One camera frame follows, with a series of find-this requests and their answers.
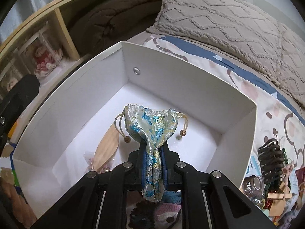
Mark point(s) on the white storage box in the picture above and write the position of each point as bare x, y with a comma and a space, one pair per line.
143, 92

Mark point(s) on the doll in white dress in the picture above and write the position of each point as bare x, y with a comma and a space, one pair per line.
7, 83

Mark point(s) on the wooden shelf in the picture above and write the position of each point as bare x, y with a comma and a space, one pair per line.
46, 27

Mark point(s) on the patterned bed sheet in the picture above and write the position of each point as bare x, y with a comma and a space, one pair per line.
276, 117

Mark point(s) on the doll in red dress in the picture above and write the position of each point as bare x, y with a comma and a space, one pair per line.
45, 61

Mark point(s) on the wooden leaf-shaped board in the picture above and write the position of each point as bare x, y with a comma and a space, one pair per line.
108, 145

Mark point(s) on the black hair claw clip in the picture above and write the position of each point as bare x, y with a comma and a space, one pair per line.
271, 161

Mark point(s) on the brown blanket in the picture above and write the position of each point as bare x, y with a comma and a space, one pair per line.
95, 25

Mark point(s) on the purple crochet piece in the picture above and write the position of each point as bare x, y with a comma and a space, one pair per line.
142, 213

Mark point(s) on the bag of pink beads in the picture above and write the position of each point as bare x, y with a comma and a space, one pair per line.
94, 165

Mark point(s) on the blue floral drawstring pouch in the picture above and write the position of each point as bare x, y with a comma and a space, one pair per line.
151, 145

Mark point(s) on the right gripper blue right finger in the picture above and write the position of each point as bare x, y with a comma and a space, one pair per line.
209, 200

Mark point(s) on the blue packet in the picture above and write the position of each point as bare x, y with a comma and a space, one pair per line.
253, 168

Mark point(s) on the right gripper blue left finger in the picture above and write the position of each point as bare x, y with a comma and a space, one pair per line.
97, 200

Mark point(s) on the left beige textured pillow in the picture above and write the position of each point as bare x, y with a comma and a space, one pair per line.
242, 30

